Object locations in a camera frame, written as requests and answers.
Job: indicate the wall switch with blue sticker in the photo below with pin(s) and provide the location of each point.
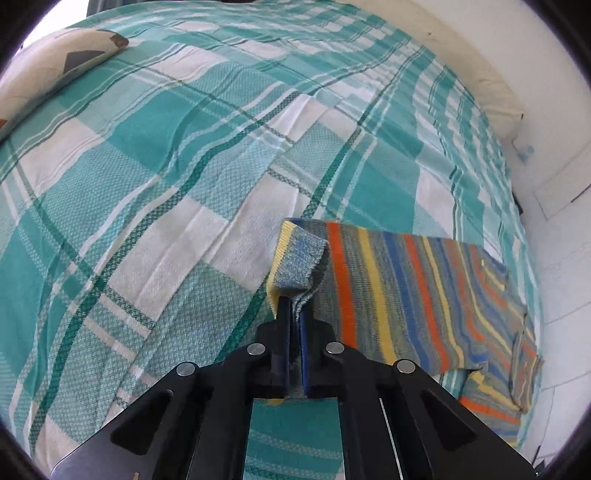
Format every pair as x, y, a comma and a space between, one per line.
526, 150

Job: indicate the white wardrobe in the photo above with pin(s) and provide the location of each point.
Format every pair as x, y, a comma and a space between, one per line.
563, 194

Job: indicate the cream padded headboard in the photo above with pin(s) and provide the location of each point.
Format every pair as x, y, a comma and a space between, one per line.
461, 60

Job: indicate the striped knit sweater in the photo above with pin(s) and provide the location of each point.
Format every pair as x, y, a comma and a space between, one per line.
415, 300

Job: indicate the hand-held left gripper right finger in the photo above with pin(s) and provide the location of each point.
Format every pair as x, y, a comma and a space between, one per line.
307, 334

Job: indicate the teal plaid bedspread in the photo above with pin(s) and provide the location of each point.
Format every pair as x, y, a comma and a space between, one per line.
161, 184

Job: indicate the printed cream pillow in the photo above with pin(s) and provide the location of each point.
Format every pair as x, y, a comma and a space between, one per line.
41, 69

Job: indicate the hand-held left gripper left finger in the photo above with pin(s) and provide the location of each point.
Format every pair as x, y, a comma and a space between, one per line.
282, 323

